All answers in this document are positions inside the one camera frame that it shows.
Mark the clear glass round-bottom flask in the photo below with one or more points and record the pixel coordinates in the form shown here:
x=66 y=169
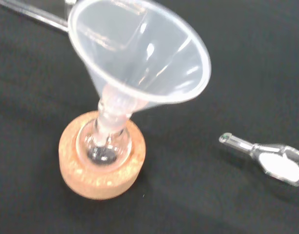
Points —
x=103 y=156

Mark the black cloth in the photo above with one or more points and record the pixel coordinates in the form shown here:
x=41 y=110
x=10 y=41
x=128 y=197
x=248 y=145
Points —
x=188 y=207

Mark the white powder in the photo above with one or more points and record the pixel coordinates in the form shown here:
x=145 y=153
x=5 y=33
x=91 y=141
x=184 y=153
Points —
x=278 y=167

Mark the clear glass weighing funnel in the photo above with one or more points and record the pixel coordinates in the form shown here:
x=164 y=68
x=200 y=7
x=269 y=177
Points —
x=242 y=143

